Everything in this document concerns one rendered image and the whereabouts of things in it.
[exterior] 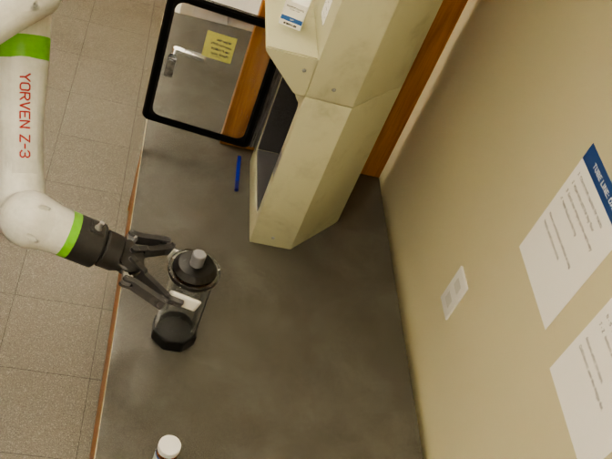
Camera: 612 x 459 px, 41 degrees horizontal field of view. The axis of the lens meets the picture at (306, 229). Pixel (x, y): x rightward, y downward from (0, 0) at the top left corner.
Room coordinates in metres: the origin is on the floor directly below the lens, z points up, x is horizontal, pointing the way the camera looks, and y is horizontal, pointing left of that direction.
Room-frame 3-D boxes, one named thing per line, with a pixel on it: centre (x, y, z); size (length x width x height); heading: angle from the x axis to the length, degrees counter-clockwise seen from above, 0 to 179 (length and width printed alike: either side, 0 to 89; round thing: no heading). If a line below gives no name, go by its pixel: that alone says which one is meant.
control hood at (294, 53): (1.64, 0.23, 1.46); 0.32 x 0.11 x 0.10; 19
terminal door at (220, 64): (1.77, 0.39, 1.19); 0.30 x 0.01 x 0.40; 102
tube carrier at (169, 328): (1.14, 0.18, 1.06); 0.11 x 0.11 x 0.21
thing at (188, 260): (1.14, 0.17, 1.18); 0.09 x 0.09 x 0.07
